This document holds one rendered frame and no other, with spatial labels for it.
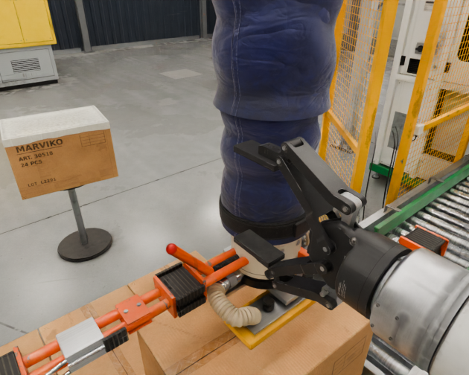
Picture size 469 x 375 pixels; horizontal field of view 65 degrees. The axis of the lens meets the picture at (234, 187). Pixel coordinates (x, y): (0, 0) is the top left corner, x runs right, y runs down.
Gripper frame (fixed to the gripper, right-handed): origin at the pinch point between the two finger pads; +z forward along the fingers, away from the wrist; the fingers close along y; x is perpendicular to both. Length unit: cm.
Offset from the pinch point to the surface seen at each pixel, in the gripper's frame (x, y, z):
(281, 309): 21, 45, 11
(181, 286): 0.4, 32.7, 21.2
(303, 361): 26, 63, 6
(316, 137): 28.6, 3.1, 12.3
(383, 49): 138, 4, 64
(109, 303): 3, 103, 96
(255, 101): 16.4, -5.4, 16.9
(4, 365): -33, 32, 24
